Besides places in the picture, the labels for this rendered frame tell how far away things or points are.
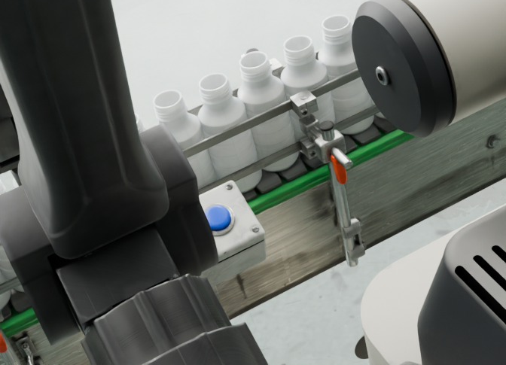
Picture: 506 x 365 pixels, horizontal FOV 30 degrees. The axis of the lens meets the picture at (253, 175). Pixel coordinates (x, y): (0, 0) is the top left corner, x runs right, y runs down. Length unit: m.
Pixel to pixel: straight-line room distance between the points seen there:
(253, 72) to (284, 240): 0.25
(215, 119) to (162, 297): 0.71
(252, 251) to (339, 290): 1.38
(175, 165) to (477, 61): 0.16
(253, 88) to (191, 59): 2.20
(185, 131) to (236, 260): 0.19
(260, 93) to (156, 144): 0.70
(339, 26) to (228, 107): 0.19
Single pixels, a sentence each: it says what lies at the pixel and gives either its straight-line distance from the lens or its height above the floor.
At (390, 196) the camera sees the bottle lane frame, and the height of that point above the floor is 0.90.
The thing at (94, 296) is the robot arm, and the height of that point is 1.49.
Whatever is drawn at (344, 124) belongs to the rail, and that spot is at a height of 1.04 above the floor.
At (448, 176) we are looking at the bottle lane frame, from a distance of 1.39.
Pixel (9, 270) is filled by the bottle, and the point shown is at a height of 1.04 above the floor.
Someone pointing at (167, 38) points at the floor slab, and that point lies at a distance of 3.53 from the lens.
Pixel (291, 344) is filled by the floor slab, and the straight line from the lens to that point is 2.35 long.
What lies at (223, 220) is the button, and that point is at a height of 1.12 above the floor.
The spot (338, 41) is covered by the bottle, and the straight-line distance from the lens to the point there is 1.21.
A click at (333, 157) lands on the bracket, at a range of 1.14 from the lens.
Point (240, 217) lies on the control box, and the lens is 1.05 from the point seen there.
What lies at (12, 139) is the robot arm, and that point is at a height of 1.50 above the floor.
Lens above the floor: 1.81
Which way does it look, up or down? 40 degrees down
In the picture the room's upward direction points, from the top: 15 degrees counter-clockwise
